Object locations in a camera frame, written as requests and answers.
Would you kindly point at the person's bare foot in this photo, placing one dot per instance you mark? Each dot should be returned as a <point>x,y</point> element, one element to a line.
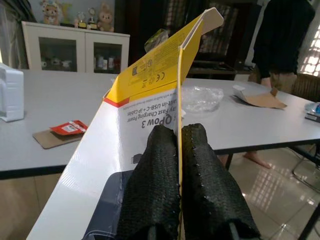
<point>257,160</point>

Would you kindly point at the brown plush bunny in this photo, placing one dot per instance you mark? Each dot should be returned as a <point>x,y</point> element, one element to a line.
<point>106,17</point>

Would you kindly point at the small gold trophy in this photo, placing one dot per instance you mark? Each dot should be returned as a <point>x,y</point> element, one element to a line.
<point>81,20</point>
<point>92,19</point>

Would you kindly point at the grey table with black legs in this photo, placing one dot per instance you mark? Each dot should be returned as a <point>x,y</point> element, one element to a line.
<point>62,105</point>

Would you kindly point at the small brown cardboard card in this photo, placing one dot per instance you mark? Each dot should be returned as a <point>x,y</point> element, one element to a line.
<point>45,138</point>

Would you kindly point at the small black printed box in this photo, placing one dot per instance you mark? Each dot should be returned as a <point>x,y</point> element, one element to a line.
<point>313,117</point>

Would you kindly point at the person's bare hand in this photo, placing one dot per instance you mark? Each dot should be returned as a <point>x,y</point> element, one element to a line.
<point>265,81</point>

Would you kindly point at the clear plastic bag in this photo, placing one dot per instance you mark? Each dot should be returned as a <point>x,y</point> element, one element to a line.
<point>202,98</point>

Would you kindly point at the red foil packet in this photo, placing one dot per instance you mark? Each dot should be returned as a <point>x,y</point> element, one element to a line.
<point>67,127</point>

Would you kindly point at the sheer grey curtain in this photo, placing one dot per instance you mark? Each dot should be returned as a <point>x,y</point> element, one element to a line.
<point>10,37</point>

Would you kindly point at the green crinkled plastic bag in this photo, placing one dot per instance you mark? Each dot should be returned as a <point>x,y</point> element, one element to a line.
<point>156,40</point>

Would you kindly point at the white glass-door cabinet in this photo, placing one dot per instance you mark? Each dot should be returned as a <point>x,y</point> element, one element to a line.
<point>82,37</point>

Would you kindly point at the yellow white product box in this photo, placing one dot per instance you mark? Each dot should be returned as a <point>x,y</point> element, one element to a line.
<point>140,75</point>

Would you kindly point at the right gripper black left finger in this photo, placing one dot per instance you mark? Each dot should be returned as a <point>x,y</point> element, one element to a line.
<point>152,187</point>

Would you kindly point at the dark wooden shelf unit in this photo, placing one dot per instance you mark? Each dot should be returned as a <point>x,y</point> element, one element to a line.
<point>225,30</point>

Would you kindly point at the white foam packaging block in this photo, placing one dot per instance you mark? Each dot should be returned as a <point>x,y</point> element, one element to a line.
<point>11,92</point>

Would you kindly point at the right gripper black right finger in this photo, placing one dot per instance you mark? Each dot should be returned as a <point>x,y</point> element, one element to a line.
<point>212,200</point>

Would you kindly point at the person in black top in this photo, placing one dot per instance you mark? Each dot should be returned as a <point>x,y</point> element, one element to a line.
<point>282,32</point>

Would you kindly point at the flattened brown cardboard box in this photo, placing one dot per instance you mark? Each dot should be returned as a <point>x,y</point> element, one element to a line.
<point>262,101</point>

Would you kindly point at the beige plush bear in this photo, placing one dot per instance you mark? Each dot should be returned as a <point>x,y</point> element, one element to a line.
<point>50,12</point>

